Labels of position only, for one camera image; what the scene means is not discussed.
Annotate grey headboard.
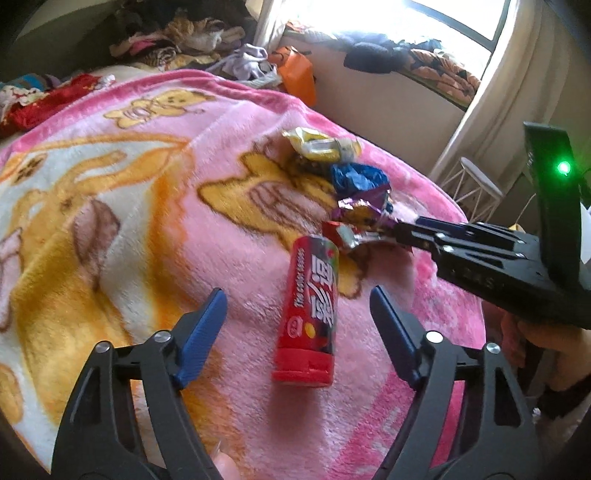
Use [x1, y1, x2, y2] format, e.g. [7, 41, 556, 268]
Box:
[9, 18, 116, 81]

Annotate black wristband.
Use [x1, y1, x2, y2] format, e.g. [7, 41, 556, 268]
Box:
[536, 376, 591, 421]

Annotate red cloth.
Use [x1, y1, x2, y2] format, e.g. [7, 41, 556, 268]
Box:
[7, 74, 116, 130]

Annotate person's left hand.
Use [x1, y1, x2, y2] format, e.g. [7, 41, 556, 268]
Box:
[215, 455, 241, 480]

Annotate colourful printed cloth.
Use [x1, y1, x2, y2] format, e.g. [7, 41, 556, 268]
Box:
[0, 74, 52, 112]

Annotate red cylindrical can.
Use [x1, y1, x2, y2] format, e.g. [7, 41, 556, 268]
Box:
[271, 234, 342, 387]

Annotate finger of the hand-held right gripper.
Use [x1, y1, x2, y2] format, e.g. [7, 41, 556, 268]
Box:
[414, 216, 539, 245]
[392, 222, 533, 262]

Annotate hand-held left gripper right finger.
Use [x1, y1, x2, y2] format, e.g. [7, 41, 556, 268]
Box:
[369, 285, 543, 480]

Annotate grey and white clothes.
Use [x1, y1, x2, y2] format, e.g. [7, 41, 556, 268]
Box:
[222, 44, 282, 88]

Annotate black-framed window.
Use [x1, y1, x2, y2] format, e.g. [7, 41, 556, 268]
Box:
[402, 0, 513, 52]

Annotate cream curtain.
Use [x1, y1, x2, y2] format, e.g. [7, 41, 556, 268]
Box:
[427, 0, 555, 184]
[256, 0, 290, 43]

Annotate orange paper bag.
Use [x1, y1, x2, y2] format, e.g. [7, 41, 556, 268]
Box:
[270, 46, 317, 105]

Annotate pile of dark clothes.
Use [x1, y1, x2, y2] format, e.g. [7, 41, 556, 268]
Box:
[108, 0, 247, 70]

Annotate orange patterned quilt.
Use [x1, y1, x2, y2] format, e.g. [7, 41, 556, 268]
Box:
[406, 44, 481, 110]

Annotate white wire stool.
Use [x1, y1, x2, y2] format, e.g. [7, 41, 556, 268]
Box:
[450, 157, 504, 217]

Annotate blue foil wrapper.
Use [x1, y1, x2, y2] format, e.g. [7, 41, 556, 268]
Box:
[330, 161, 392, 197]

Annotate pink printed blanket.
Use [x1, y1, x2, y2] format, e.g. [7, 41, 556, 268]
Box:
[0, 69, 490, 480]

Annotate purple candy wrapper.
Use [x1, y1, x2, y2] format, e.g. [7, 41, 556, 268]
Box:
[331, 187, 398, 232]

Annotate cream mattress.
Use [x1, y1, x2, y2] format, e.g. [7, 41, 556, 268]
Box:
[88, 64, 162, 84]

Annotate yellow snack wrapper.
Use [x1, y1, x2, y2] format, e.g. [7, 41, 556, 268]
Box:
[283, 127, 361, 162]

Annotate person's right hand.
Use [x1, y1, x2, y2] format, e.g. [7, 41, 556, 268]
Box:
[501, 315, 591, 394]

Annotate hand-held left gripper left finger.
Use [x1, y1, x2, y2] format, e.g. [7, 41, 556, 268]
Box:
[51, 287, 228, 480]

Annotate red and silver wrapper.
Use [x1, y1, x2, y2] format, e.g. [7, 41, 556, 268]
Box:
[321, 220, 414, 254]

